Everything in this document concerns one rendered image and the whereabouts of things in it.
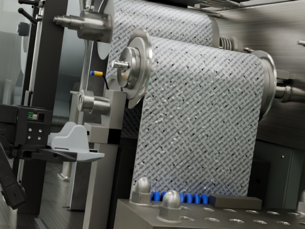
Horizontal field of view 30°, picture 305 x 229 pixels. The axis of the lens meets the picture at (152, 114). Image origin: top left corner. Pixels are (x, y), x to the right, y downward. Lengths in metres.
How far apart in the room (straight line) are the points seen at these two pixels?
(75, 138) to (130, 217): 0.16
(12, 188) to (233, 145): 0.41
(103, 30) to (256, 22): 0.35
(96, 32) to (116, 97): 0.25
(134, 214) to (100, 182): 0.20
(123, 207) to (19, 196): 0.17
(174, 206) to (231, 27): 0.69
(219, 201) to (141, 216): 0.20
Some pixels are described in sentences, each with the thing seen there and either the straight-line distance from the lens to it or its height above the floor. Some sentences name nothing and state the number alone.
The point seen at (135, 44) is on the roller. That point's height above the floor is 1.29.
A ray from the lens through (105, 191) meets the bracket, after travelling 1.08.
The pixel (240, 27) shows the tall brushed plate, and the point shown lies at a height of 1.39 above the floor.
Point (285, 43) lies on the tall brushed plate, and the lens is 1.22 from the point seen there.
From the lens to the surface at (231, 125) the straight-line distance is 1.07.
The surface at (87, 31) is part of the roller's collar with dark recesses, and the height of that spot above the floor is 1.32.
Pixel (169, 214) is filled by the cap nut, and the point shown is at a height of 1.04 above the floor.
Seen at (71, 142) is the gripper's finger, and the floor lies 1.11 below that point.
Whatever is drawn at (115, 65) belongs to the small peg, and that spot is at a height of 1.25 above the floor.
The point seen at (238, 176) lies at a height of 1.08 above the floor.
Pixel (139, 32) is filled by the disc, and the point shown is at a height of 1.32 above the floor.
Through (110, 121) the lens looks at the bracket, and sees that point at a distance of 1.05.
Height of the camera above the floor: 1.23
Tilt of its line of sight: 3 degrees down
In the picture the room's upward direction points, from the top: 8 degrees clockwise
